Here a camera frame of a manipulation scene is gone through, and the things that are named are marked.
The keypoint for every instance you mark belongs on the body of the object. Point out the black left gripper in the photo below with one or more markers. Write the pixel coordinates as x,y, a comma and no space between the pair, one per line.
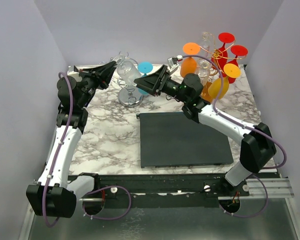
101,76

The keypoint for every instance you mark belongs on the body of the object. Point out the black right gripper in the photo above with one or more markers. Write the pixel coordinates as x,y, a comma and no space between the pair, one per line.
154,83

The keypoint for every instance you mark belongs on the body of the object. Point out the blue plastic wine glass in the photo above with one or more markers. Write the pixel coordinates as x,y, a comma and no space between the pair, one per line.
144,68

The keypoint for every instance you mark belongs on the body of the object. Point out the clear ribbed wine glass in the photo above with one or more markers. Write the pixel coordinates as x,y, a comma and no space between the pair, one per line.
126,69

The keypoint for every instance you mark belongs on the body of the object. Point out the yellow plastic wine glass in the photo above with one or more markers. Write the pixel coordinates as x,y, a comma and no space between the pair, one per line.
218,89

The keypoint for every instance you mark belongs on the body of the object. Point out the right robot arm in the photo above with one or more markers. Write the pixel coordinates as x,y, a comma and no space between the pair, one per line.
256,146

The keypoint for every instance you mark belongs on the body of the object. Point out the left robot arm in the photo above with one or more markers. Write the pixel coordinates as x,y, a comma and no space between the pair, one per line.
53,195

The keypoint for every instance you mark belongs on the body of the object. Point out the chrome wine glass rack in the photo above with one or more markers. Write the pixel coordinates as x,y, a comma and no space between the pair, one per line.
128,96

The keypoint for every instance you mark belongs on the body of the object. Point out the orange plastic wine glass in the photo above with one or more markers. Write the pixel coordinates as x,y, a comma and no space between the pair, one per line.
189,64

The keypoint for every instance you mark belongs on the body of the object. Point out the clear textured wine glass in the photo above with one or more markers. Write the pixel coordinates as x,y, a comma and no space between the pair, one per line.
203,70

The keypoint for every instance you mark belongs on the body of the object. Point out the clear glass on gold rack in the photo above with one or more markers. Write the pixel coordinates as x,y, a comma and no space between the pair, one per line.
206,44

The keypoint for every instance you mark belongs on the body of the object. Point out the red plastic wine glass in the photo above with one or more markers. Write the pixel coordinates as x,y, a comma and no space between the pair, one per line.
220,55

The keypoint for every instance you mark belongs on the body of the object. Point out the dark grey flat box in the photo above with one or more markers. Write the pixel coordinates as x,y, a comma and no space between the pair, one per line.
169,139

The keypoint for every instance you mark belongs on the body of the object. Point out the gold wire wooden-base rack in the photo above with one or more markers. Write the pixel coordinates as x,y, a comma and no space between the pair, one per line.
215,72

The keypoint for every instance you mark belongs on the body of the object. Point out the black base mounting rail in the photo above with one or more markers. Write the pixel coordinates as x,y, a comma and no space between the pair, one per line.
164,191

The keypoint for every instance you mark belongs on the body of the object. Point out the aluminium extrusion rail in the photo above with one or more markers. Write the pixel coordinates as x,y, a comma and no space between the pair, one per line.
277,188

